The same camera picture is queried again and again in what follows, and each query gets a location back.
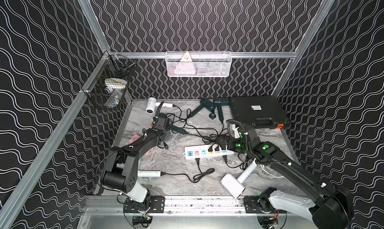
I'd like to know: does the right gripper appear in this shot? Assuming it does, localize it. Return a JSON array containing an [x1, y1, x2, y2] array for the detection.
[[216, 135, 251, 155]]

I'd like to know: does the black cable of green dryer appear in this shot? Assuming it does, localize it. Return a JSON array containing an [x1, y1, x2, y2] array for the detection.
[[176, 108, 226, 148]]

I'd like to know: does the white multicolour power strip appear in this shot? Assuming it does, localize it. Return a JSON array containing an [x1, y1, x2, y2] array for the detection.
[[184, 144, 235, 160]]

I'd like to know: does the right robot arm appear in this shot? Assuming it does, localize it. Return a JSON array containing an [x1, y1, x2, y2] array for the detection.
[[221, 120, 354, 229]]

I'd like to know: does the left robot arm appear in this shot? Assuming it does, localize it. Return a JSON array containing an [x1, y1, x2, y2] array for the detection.
[[100, 113, 172, 205]]

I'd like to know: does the large green orange hair dryer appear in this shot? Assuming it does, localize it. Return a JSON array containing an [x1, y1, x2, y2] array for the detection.
[[171, 125, 189, 134]]

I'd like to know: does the small white hair dryer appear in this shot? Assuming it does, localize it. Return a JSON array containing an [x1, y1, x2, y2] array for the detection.
[[145, 97, 174, 114]]

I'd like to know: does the black plastic tool case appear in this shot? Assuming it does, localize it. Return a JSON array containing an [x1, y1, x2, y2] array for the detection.
[[230, 96, 291, 129]]

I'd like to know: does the pink hair dryer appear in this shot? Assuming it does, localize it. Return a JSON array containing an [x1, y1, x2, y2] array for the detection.
[[129, 134, 154, 155]]

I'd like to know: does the dark green hair dryer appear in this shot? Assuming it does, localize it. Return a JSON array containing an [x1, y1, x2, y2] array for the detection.
[[213, 98, 230, 124], [187, 98, 216, 119]]

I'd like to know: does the white hair dryer front right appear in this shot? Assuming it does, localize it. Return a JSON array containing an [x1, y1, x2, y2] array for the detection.
[[221, 161, 258, 199]]

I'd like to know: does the white hair dryer front left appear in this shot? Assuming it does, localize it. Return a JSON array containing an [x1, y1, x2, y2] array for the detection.
[[138, 170, 164, 178]]

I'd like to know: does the white bottle in mesh basket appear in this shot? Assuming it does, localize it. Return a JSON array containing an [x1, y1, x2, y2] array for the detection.
[[104, 87, 123, 108]]

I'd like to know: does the pink triangle card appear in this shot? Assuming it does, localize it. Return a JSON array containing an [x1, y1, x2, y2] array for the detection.
[[174, 52, 196, 76]]

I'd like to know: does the black cable large green dryer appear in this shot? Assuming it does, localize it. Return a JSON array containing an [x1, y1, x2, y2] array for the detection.
[[155, 100, 217, 150]]

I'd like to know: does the white power strip cable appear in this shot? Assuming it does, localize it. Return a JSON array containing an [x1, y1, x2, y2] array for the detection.
[[259, 164, 284, 179]]

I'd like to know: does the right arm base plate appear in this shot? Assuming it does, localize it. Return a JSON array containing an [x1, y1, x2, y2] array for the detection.
[[243, 196, 278, 215]]

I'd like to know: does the black wire mesh basket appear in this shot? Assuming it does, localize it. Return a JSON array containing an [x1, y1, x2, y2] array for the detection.
[[85, 54, 138, 111]]

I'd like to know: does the clear wall basket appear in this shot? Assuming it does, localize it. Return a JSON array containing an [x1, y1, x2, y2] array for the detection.
[[165, 51, 233, 78]]

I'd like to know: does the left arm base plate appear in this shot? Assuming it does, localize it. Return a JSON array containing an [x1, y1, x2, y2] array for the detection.
[[123, 196, 166, 214]]

